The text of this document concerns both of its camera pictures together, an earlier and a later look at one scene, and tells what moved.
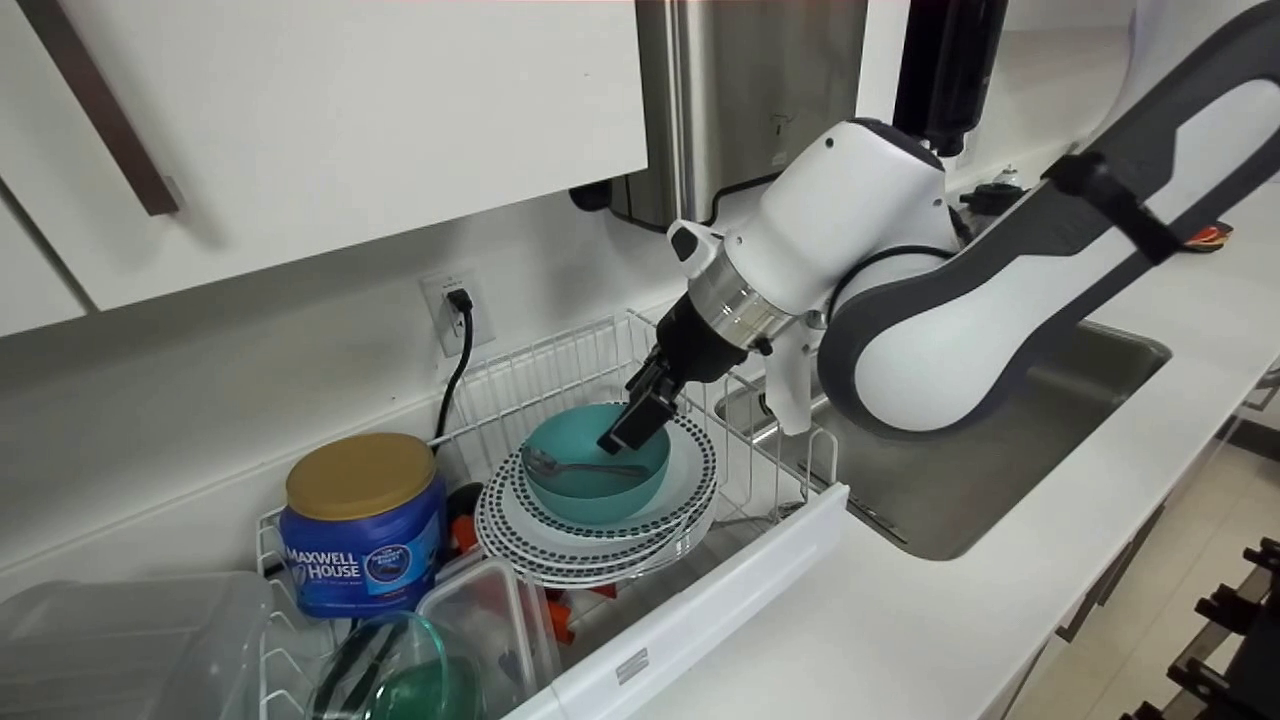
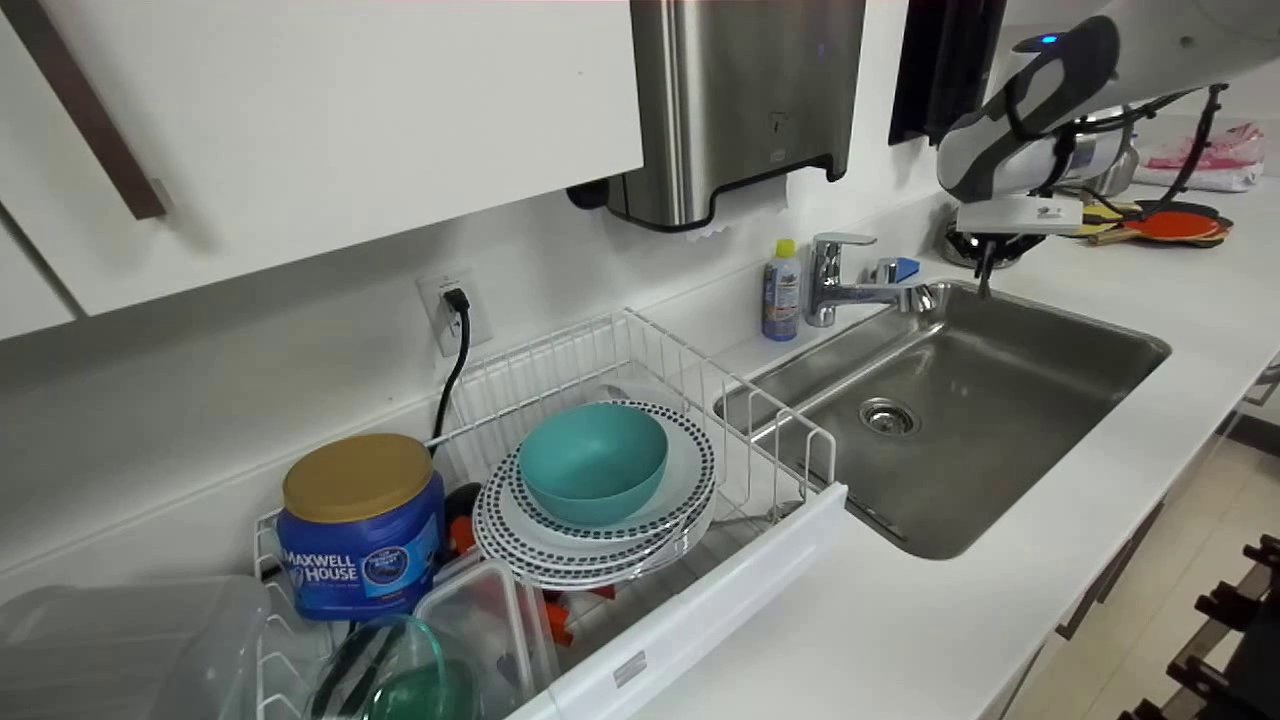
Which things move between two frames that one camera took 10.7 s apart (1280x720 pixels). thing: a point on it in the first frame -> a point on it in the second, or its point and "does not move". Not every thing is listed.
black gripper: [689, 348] -> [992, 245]
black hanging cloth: [944, 71] does not move
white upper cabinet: [166, 146] does not move
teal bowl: [580, 483] does not move
